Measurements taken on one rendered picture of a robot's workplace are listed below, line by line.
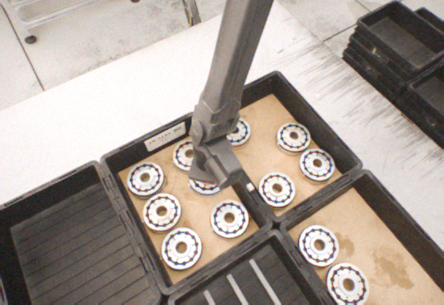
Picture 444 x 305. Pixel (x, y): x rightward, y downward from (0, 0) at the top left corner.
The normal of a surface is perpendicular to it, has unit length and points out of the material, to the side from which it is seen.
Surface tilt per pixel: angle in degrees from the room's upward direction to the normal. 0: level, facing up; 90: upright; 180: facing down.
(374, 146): 0
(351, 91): 0
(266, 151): 0
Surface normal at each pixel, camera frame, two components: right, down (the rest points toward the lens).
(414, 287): 0.01, -0.50
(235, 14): -0.76, 0.36
